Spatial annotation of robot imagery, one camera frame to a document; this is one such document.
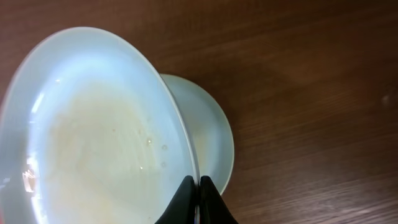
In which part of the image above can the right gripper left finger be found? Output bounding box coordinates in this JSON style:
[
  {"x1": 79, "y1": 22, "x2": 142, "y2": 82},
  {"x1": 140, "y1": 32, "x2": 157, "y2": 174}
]
[{"x1": 155, "y1": 175, "x2": 197, "y2": 224}]

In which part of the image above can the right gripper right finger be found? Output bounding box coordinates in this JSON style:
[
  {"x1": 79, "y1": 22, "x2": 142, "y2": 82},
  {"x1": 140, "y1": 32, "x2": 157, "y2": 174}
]
[{"x1": 199, "y1": 175, "x2": 238, "y2": 224}]

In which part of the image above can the white plate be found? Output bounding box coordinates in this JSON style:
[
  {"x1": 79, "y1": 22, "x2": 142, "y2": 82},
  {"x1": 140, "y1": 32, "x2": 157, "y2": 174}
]
[
  {"x1": 1, "y1": 27, "x2": 198, "y2": 223},
  {"x1": 161, "y1": 74, "x2": 234, "y2": 194}
]

